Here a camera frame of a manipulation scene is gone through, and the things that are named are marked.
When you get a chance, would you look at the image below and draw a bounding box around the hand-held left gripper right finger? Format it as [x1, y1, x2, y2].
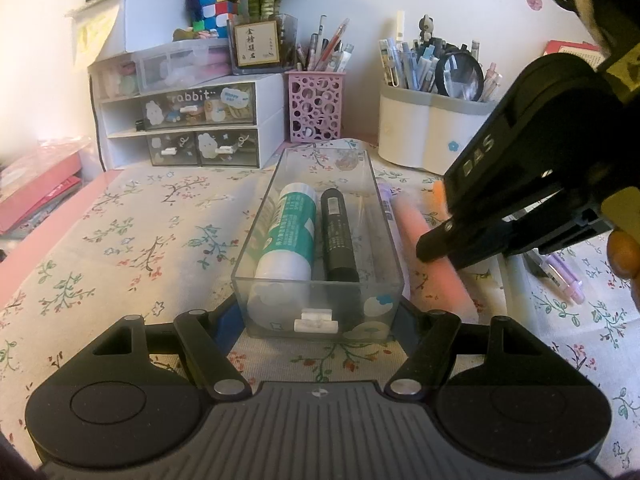
[384, 300, 571, 402]

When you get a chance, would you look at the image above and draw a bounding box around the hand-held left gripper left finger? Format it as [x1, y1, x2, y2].
[65, 300, 252, 402]

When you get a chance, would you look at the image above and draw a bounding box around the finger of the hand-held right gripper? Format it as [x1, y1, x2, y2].
[416, 186, 576, 263]
[452, 210, 613, 270]

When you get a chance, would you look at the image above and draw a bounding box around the orange highlighter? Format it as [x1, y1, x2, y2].
[395, 179, 478, 325]

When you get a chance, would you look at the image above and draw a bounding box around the clear plastic drawer tray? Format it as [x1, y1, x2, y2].
[231, 139, 412, 343]

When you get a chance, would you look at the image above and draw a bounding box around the fat lilac pen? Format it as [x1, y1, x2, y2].
[525, 251, 586, 306]

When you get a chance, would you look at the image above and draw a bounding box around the thin purple barcode pen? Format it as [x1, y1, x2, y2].
[375, 180, 402, 261]

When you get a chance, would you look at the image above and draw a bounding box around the black marker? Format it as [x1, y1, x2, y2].
[320, 188, 360, 283]

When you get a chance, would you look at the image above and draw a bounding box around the white green glue stick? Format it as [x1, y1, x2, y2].
[248, 183, 320, 311]

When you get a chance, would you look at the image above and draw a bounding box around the person's right hand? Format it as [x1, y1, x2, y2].
[606, 230, 640, 311]

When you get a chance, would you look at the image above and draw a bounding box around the red book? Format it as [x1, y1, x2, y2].
[542, 40, 608, 68]

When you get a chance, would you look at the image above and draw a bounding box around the black magnifying glass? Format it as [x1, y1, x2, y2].
[434, 52, 485, 101]

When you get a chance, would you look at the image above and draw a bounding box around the white pen holder grey rim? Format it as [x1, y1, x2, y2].
[377, 80, 498, 170]

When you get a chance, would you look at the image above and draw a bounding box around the floral tablecloth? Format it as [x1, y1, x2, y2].
[0, 137, 640, 480]

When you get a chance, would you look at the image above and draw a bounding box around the cluster of blue capped pens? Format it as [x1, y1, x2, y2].
[377, 10, 503, 103]

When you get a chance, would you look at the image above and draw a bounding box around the small clear drawer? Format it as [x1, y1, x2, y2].
[146, 130, 199, 167]
[196, 127, 259, 168]

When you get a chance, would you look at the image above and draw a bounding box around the pink perforated pen holder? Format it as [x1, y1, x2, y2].
[285, 70, 347, 143]

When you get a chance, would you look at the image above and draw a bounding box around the white desktop drawer organizer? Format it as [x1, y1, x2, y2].
[90, 72, 291, 171]

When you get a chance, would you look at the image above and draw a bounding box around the wide clear sticker drawer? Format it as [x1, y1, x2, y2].
[137, 82, 257, 128]

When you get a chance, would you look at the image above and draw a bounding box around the cluster of slim gel pens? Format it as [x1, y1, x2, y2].
[295, 14, 357, 73]

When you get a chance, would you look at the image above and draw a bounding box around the pink folder stack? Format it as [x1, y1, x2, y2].
[0, 150, 83, 233]

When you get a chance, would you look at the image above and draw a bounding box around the glass vase with label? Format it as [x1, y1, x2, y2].
[227, 12, 298, 76]

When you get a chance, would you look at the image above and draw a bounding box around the clear plastic storage box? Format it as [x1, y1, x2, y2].
[135, 42, 233, 93]
[90, 55, 142, 101]

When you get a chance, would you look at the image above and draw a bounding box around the white box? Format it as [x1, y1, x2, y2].
[67, 0, 201, 68]

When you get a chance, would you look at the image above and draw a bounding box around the yellow sticky note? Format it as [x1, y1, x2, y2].
[75, 10, 118, 68]

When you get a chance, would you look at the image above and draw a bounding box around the multicoloured puzzle cube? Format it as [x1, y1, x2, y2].
[187, 0, 238, 38]

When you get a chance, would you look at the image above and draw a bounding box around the black cable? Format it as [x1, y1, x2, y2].
[89, 80, 108, 173]

